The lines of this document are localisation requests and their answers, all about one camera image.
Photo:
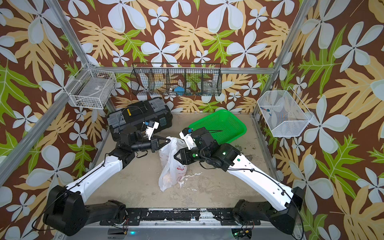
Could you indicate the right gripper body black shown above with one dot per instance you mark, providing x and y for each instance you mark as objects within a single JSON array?
[{"x": 191, "y": 156}]

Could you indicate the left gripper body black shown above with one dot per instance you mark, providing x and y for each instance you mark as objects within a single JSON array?
[{"x": 153, "y": 145}]

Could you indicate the white plastic shopping bag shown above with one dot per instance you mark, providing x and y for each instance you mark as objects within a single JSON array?
[{"x": 172, "y": 170}]

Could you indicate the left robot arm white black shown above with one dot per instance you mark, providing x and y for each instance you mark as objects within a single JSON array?
[{"x": 66, "y": 209}]

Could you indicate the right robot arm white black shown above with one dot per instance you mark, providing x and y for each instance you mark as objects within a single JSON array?
[{"x": 282, "y": 205}]

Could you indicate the green plastic perforated basket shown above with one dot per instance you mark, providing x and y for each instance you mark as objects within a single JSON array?
[{"x": 224, "y": 126}]

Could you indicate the black tool case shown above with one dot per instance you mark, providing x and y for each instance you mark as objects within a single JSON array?
[{"x": 136, "y": 114}]

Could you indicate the blue object in rear basket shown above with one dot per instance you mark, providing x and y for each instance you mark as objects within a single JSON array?
[{"x": 179, "y": 91}]

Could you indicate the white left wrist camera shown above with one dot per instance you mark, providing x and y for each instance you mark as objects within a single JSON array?
[{"x": 151, "y": 126}]

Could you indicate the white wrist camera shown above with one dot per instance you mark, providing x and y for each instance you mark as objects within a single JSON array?
[
  {"x": 185, "y": 135},
  {"x": 151, "y": 126}
]

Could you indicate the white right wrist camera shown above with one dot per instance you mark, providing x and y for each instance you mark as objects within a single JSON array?
[{"x": 185, "y": 135}]

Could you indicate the black wire basket rear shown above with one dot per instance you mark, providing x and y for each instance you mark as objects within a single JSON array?
[{"x": 198, "y": 79}]

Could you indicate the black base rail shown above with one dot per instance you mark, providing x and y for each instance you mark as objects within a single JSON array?
[{"x": 140, "y": 216}]

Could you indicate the white wire basket left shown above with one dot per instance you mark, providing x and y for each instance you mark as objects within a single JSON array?
[{"x": 91, "y": 87}]

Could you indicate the white wire basket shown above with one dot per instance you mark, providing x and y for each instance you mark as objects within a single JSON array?
[
  {"x": 285, "y": 113},
  {"x": 91, "y": 87}
]

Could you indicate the aluminium frame post left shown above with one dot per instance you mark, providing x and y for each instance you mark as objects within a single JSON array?
[{"x": 15, "y": 157}]

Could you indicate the aluminium frame post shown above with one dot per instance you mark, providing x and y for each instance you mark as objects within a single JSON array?
[
  {"x": 15, "y": 157},
  {"x": 293, "y": 33}
]

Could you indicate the white wire basket right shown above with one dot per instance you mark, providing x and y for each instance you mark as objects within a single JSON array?
[{"x": 285, "y": 113}]

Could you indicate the aluminium frame post right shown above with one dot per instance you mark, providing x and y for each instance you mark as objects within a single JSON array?
[{"x": 293, "y": 33}]

